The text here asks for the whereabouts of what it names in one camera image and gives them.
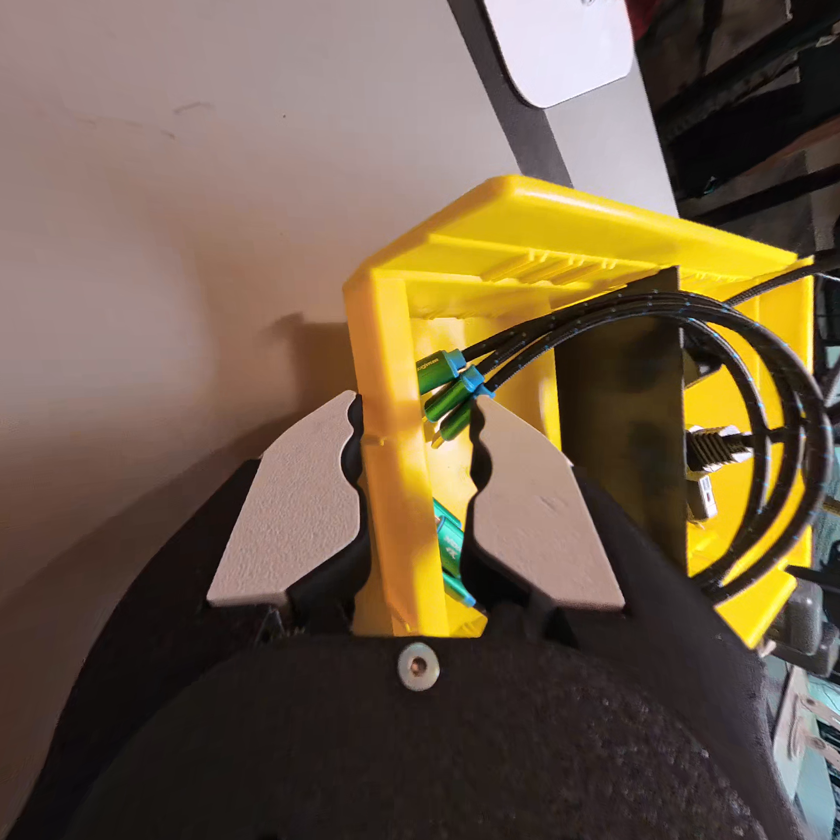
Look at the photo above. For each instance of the yellow plastic bin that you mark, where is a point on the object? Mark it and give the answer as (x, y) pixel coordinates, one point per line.
(394, 459)

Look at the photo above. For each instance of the white stand base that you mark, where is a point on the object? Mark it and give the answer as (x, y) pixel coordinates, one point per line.
(558, 46)

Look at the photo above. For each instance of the black bin divider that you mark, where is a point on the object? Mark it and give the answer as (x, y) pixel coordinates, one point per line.
(623, 407)

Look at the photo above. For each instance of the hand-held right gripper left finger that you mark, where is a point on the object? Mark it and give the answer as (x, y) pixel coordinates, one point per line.
(295, 518)

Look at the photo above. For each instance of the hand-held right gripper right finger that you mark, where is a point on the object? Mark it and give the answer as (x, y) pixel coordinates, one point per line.
(538, 525)

